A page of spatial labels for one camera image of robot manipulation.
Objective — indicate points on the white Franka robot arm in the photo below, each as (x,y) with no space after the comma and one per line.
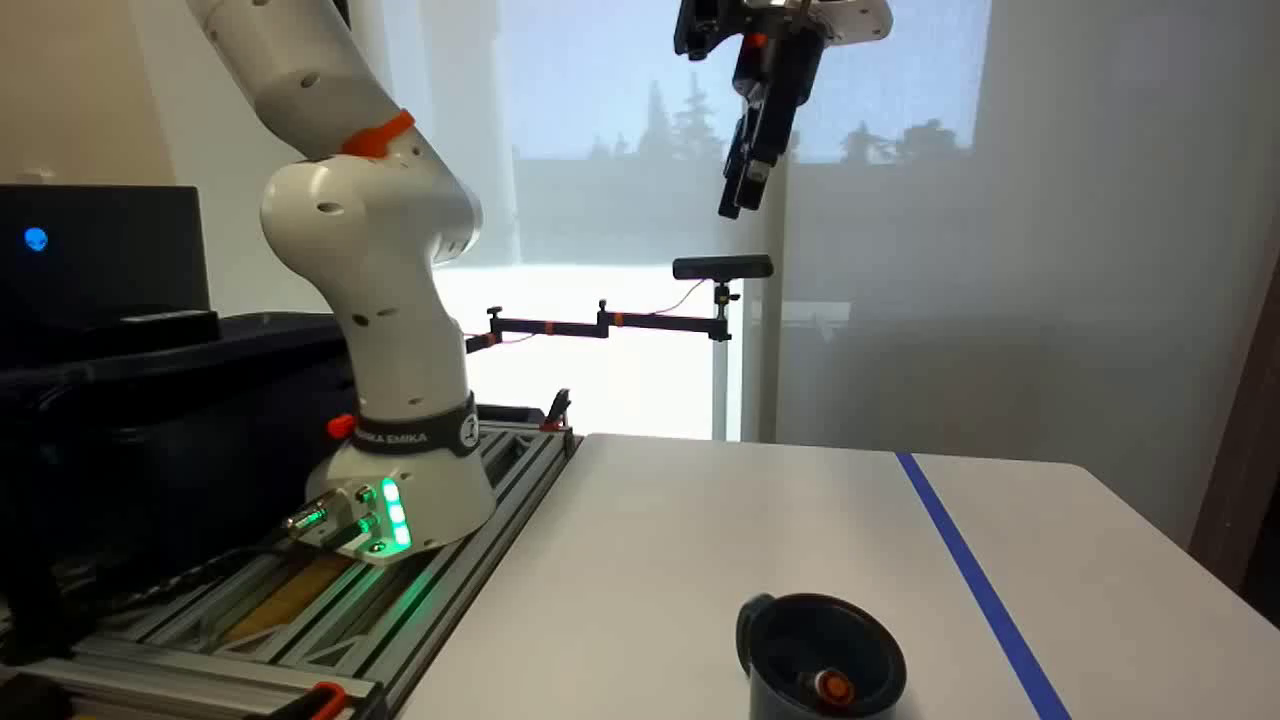
(384,267)

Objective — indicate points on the black computer with blue light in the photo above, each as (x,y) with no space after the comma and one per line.
(105,255)

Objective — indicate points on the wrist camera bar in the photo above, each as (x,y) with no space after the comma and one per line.
(704,26)

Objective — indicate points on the black stereo camera bar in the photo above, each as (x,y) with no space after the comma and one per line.
(722,267)

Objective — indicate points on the black clamp knob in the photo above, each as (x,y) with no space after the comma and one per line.
(559,409)

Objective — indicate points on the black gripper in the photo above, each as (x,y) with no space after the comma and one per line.
(783,82)

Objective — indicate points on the black equipment cart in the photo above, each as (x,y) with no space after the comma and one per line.
(161,442)

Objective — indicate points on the marker with orange cap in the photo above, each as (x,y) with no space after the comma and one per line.
(837,687)

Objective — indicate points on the long blue tape strip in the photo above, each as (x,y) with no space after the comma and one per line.
(980,586)

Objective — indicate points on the orange black frame clamp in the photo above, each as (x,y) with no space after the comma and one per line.
(331,701)

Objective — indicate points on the white stand pole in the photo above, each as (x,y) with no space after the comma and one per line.
(722,385)

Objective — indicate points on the aluminium profile base frame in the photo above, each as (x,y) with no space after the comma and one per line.
(440,586)

